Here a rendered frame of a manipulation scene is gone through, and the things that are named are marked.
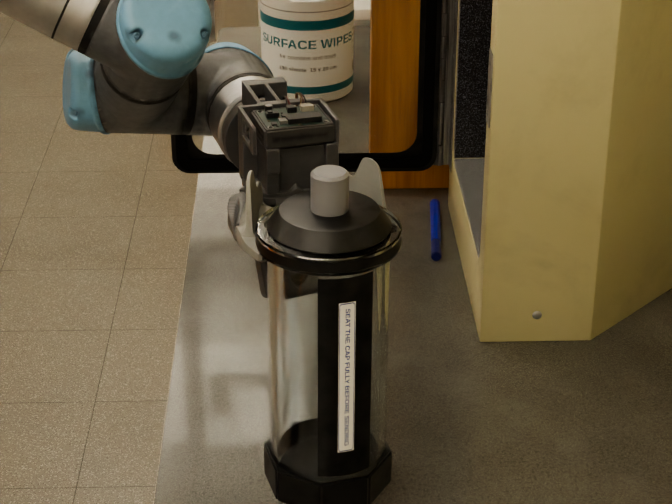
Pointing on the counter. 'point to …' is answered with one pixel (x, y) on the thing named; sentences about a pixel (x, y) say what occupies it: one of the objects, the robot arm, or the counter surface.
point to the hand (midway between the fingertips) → (327, 253)
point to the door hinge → (448, 83)
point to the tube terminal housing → (572, 169)
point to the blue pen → (435, 230)
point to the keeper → (489, 87)
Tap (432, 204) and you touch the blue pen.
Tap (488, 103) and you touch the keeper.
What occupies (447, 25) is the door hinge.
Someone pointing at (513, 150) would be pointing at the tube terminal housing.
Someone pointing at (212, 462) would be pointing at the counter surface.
